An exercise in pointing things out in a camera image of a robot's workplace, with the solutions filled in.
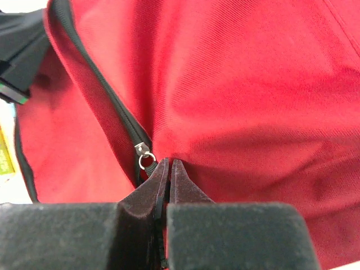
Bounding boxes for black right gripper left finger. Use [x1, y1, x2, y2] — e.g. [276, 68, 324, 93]
[1, 159, 169, 269]

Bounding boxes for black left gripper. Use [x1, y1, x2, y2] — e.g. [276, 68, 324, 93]
[1, 9, 50, 104]

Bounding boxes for red backpack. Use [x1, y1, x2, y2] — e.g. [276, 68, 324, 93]
[17, 1, 359, 269]

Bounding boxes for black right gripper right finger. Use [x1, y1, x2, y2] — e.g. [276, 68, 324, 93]
[166, 160, 320, 269]

